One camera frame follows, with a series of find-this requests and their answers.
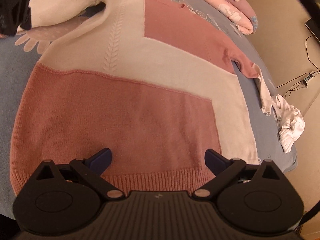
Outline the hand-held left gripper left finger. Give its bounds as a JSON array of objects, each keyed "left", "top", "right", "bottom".
[{"left": 34, "top": 148, "right": 125, "bottom": 200}]

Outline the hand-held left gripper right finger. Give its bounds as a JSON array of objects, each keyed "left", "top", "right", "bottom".
[{"left": 192, "top": 149, "right": 285, "bottom": 201}]

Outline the pink and white knit sweater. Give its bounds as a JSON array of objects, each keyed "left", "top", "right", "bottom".
[{"left": 10, "top": 0, "right": 273, "bottom": 198}]

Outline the blue floral bed sheet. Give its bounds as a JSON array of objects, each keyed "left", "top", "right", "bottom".
[{"left": 0, "top": 0, "right": 299, "bottom": 217}]

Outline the white crumpled garment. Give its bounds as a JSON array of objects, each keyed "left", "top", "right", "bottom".
[{"left": 271, "top": 94, "right": 306, "bottom": 154}]

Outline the white power strip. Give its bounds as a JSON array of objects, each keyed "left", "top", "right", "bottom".
[{"left": 302, "top": 70, "right": 320, "bottom": 83}]

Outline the pink floral folded quilt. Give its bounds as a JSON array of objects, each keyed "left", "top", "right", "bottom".
[{"left": 172, "top": 0, "right": 259, "bottom": 36}]

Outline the black flat device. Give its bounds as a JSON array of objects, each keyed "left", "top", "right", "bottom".
[{"left": 304, "top": 19, "right": 320, "bottom": 42}]

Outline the thin black wall cable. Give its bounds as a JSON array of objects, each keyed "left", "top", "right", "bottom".
[{"left": 305, "top": 35, "right": 317, "bottom": 72}]

